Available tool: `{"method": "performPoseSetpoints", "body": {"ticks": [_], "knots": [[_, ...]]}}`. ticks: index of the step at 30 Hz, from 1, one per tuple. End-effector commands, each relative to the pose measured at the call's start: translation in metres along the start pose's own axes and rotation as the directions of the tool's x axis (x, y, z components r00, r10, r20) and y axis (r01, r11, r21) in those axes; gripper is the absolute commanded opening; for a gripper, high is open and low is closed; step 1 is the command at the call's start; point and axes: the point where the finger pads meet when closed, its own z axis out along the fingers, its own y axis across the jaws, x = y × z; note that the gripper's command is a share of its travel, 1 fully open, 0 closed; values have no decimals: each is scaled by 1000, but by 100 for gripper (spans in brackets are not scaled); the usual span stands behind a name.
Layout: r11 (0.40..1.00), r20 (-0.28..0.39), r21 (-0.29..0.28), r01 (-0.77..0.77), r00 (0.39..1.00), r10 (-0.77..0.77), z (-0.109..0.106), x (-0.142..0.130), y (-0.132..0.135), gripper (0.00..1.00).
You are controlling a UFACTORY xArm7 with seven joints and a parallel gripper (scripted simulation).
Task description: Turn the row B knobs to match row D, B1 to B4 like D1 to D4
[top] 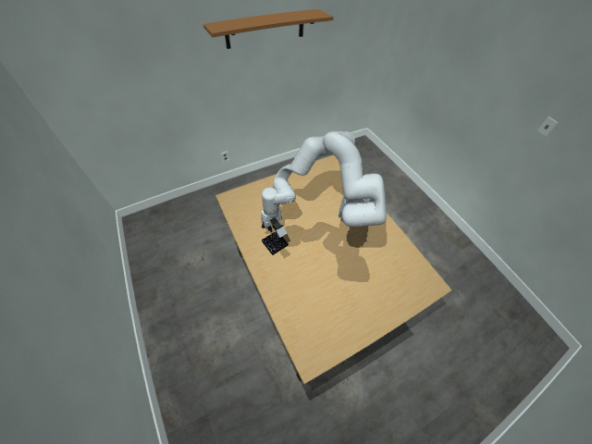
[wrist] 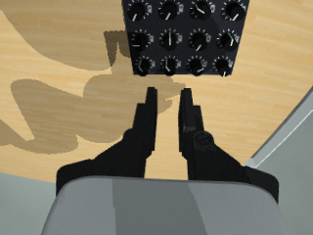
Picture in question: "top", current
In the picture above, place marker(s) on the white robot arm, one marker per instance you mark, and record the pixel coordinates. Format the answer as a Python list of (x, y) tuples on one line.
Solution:
[(356, 187)]

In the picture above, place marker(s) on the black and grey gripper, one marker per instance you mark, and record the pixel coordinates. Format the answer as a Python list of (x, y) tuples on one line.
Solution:
[(266, 219)]

